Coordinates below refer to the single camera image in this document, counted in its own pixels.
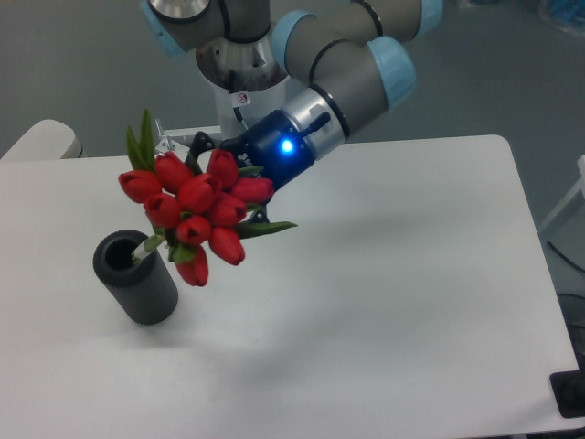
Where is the black device at table corner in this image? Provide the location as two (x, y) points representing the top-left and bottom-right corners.
(549, 370), (584, 419)

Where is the red tulip bouquet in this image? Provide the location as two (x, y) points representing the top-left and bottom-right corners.
(118, 111), (294, 286)

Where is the white furniture at right edge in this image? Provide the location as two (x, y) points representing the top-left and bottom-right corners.
(537, 155), (584, 239)

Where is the dark grey ribbed vase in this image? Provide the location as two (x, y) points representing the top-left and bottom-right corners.
(92, 230), (178, 326)

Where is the black pedestal cable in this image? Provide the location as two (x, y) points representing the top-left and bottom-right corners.
(227, 69), (250, 134)

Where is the black cable on floor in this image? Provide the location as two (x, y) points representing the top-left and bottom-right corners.
(547, 239), (585, 271)

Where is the clear bag with blue items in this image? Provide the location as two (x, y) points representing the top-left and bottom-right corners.
(537, 0), (584, 36)

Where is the white pedestal base frame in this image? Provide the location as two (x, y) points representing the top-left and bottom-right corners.
(154, 119), (223, 158)

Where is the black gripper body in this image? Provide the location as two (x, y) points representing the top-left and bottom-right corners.
(219, 110), (315, 190)

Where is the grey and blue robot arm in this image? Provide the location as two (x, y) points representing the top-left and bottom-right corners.
(141, 1), (443, 188)

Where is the white chair at left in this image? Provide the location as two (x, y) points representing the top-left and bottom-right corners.
(1, 119), (87, 163)

